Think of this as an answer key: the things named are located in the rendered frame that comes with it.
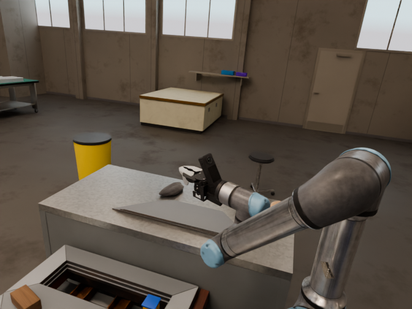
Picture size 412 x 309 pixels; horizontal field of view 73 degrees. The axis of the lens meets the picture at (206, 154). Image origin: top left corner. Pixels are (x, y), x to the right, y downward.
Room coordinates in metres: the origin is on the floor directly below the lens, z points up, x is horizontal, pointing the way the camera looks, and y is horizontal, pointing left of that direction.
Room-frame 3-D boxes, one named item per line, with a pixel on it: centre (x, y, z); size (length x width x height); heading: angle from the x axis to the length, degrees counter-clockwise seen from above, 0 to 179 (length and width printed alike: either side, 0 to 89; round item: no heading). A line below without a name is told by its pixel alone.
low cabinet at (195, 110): (7.50, 0.67, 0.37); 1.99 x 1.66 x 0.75; 166
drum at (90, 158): (3.37, 1.46, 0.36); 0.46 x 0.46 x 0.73
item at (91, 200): (1.37, 0.15, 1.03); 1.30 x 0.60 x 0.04; 74
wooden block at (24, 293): (0.81, 0.66, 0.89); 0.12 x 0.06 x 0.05; 56
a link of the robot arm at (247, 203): (0.76, -0.15, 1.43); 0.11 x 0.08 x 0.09; 50
